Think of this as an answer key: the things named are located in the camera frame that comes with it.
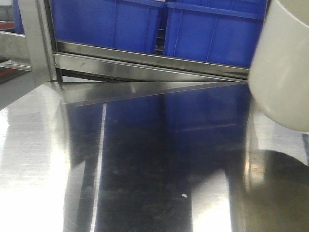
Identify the blue crate far left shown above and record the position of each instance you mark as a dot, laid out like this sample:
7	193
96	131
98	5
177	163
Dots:
18	25

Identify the blue crate on shelf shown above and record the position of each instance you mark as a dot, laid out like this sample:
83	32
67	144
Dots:
130	25
215	31

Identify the blue crate right on shelf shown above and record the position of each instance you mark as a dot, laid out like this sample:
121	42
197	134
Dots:
215	31

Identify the blue crate left on shelf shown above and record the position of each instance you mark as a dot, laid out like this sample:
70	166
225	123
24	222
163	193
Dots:
130	25

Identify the stainless steel shelf frame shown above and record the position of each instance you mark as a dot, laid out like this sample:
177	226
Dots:
39	52

